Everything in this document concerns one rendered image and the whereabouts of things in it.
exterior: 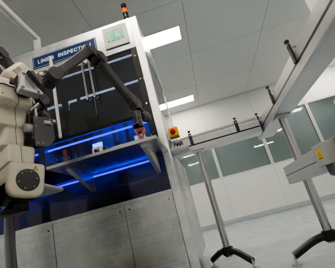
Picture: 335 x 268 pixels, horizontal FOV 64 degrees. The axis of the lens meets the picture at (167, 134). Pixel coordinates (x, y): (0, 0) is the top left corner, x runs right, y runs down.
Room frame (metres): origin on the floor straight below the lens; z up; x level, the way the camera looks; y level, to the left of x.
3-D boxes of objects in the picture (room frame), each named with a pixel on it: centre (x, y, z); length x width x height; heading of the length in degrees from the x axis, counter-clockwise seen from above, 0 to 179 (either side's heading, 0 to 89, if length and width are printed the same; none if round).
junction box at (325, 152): (1.13, -0.61, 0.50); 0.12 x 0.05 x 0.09; 174
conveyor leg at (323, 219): (1.65, -0.73, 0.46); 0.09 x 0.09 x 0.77; 84
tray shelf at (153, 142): (1.75, 0.39, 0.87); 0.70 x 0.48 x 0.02; 84
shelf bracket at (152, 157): (1.71, 0.14, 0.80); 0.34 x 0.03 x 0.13; 174
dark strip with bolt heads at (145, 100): (1.88, 0.10, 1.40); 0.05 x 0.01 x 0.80; 84
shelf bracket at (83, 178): (1.77, 0.64, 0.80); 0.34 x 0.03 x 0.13; 174
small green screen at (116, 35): (1.89, 0.22, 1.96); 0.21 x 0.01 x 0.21; 84
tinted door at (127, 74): (1.91, 0.29, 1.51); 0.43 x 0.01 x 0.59; 84
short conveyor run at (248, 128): (2.01, -0.35, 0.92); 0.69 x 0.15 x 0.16; 84
